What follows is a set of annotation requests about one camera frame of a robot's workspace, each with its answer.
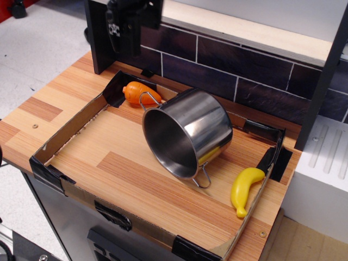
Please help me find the black chair caster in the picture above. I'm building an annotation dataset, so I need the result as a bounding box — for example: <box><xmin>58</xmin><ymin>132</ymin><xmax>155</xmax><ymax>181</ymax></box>
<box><xmin>8</xmin><ymin>0</ymin><xmax>27</xmax><ymax>19</ymax></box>

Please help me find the dark brick backsplash shelf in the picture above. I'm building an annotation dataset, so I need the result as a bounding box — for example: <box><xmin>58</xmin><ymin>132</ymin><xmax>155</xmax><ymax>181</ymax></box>
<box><xmin>85</xmin><ymin>1</ymin><xmax>347</xmax><ymax>147</ymax></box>

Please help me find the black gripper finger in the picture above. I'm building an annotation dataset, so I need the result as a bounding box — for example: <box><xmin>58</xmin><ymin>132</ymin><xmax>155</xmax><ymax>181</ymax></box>
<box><xmin>140</xmin><ymin>0</ymin><xmax>164</xmax><ymax>29</ymax></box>
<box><xmin>105</xmin><ymin>11</ymin><xmax>141</xmax><ymax>57</ymax></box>

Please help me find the stainless steel pot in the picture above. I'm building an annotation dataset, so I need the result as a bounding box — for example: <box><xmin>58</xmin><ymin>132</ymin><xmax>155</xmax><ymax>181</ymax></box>
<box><xmin>142</xmin><ymin>88</ymin><xmax>233</xmax><ymax>188</ymax></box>

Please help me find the yellow toy banana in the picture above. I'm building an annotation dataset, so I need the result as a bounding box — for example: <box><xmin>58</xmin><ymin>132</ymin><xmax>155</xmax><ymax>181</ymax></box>
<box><xmin>230</xmin><ymin>167</ymin><xmax>265</xmax><ymax>218</ymax></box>

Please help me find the cardboard fence with black tape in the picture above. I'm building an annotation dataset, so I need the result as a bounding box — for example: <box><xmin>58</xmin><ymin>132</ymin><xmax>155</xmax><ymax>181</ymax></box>
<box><xmin>29</xmin><ymin>71</ymin><xmax>291</xmax><ymax>260</ymax></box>

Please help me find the orange toy carrot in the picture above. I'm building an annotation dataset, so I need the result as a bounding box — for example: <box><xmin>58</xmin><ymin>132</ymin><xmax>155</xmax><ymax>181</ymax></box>
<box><xmin>122</xmin><ymin>81</ymin><xmax>162</xmax><ymax>105</ymax></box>

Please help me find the black oven control panel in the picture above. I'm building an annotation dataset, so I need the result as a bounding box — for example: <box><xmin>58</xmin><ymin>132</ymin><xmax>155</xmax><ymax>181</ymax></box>
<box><xmin>87</xmin><ymin>229</ymin><xmax>178</xmax><ymax>260</ymax></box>

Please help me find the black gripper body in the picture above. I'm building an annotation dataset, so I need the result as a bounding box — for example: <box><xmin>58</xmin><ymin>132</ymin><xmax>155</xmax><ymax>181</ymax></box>
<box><xmin>107</xmin><ymin>0</ymin><xmax>148</xmax><ymax>22</ymax></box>

